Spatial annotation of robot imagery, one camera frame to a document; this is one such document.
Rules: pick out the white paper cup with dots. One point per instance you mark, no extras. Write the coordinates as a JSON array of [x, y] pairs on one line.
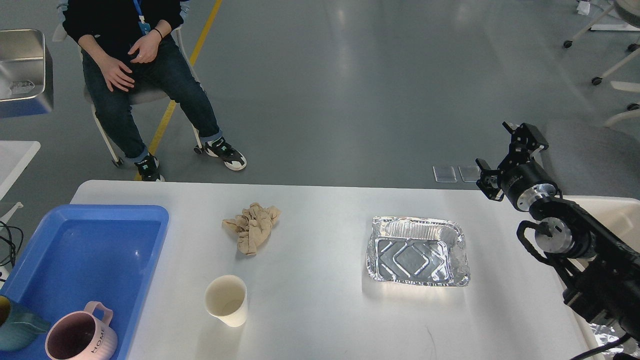
[[226, 298]]

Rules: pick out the crumpled beige cloth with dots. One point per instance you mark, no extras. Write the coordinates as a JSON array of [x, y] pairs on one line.
[[252, 227]]

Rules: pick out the teal ceramic cup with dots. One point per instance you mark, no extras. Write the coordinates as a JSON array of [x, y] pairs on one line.
[[19, 326]]

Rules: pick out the clear floor plate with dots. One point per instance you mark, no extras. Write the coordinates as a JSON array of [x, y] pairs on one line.
[[444, 174], [469, 173]]

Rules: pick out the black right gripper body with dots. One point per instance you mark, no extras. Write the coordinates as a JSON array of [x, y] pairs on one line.
[[526, 183]]

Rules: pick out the clear floor plate right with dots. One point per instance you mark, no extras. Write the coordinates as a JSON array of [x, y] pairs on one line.
[[469, 173]]

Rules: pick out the clear floor plate left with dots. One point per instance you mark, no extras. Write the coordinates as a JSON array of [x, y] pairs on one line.
[[444, 174]]

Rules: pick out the blue plastic tray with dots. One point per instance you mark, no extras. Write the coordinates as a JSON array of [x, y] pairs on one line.
[[91, 252]]

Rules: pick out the foil tray in bin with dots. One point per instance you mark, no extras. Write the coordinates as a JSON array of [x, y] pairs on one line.
[[605, 334]]

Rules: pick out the aluminium foil tray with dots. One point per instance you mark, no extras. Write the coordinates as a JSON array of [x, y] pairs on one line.
[[416, 251]]

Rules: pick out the white plastic bin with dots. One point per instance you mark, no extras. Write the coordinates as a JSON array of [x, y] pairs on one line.
[[621, 216]]

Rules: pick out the stainless steel rectangular pan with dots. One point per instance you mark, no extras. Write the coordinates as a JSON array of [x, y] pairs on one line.
[[26, 71]]

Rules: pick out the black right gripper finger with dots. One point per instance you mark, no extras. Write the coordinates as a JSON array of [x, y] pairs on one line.
[[526, 141], [488, 181]]

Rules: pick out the seated person in black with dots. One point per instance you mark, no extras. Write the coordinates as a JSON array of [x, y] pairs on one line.
[[104, 28]]

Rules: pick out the white side table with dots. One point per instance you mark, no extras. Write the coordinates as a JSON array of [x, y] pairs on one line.
[[14, 158]]

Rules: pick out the person's hand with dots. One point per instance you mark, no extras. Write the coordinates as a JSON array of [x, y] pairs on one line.
[[145, 49]]

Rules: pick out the pink ribbed mug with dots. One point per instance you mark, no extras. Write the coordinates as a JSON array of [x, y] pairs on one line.
[[83, 335]]

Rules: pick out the grey office chair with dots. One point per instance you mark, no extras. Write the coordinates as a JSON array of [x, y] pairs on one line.
[[588, 160]]

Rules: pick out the white chair under person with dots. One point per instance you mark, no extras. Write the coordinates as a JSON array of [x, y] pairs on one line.
[[143, 92]]

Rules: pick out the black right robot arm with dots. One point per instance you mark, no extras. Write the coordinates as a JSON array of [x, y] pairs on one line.
[[600, 272]]

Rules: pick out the person's other hand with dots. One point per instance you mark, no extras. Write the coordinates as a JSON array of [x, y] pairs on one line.
[[116, 74]]

